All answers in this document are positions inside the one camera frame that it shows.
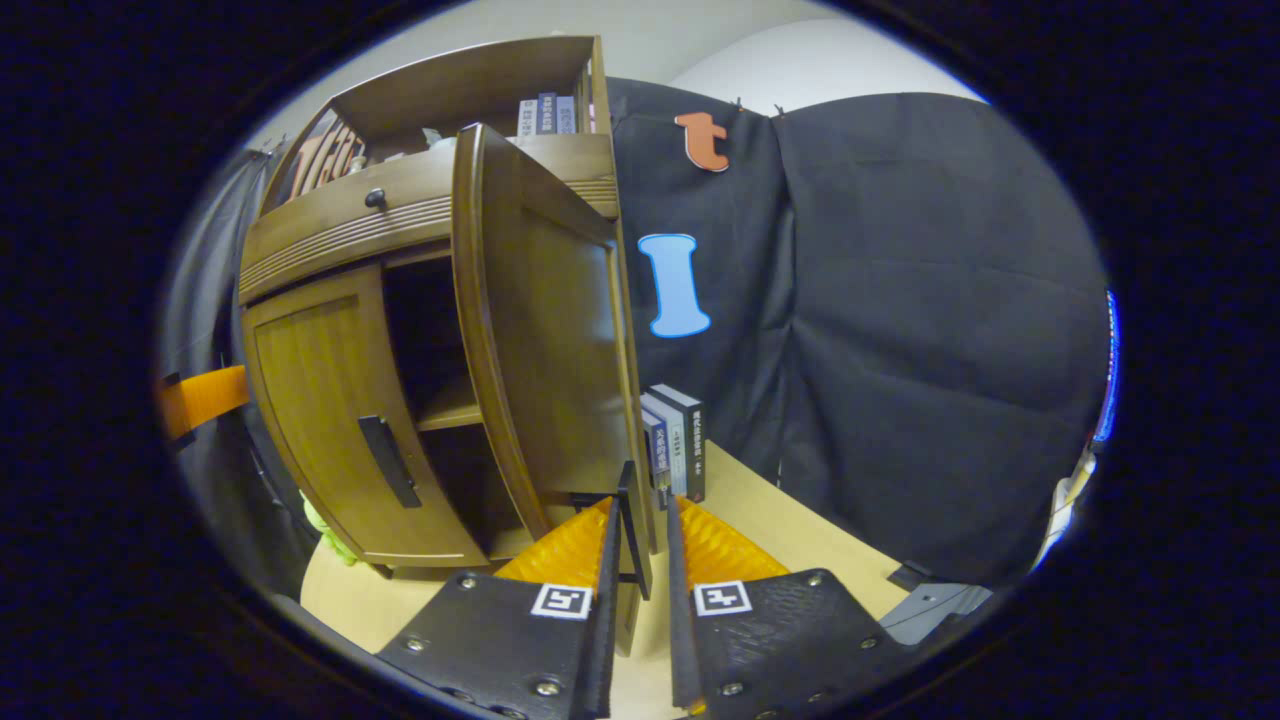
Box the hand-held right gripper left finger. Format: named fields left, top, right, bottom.
left=375, top=497, right=623, bottom=720

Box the grey flat device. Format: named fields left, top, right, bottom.
left=880, top=565, right=993, bottom=647

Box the wooden double-door shoe cabinet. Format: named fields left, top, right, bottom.
left=238, top=35, right=663, bottom=583

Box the wooden shoe cabinet door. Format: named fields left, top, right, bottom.
left=452, top=122, right=663, bottom=603
left=240, top=262, right=491, bottom=569

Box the white standing book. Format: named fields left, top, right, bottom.
left=642, top=392, right=691, bottom=501

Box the blue standing book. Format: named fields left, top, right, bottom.
left=640, top=408, right=669, bottom=511

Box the black backdrop cloth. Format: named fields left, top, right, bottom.
left=165, top=78, right=1111, bottom=591

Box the wooden cabinet drawer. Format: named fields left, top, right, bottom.
left=238, top=135, right=621, bottom=307

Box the wooden inner cabinet shelf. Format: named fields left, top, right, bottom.
left=416, top=375, right=487, bottom=433

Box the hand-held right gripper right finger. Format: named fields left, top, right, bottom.
left=665, top=495, right=906, bottom=720

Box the dark grey standing book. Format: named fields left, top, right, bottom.
left=650, top=384, right=707, bottom=503

